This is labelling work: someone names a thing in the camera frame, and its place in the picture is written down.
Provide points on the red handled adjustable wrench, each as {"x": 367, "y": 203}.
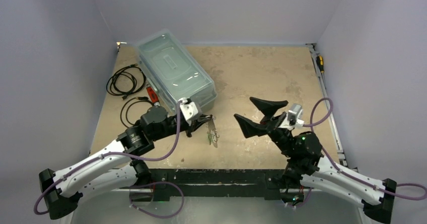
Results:
{"x": 153, "y": 96}

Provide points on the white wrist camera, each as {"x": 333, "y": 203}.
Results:
{"x": 293, "y": 118}
{"x": 189, "y": 109}

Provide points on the clear plastic storage box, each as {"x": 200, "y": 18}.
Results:
{"x": 172, "y": 71}

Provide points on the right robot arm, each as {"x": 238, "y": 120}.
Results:
{"x": 308, "y": 165}

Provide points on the metal key organizer plate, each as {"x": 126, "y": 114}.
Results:
{"x": 211, "y": 128}

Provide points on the green key tag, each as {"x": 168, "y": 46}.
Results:
{"x": 209, "y": 137}

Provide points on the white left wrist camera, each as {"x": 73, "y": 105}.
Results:
{"x": 189, "y": 109}

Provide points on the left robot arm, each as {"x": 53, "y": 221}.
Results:
{"x": 122, "y": 163}

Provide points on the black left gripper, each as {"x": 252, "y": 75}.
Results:
{"x": 201, "y": 119}

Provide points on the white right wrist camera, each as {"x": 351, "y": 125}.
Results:
{"x": 293, "y": 118}

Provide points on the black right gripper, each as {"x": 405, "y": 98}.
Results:
{"x": 271, "y": 124}

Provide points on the yellow black screwdriver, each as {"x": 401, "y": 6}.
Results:
{"x": 320, "y": 63}

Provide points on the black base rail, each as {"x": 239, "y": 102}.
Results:
{"x": 268, "y": 184}

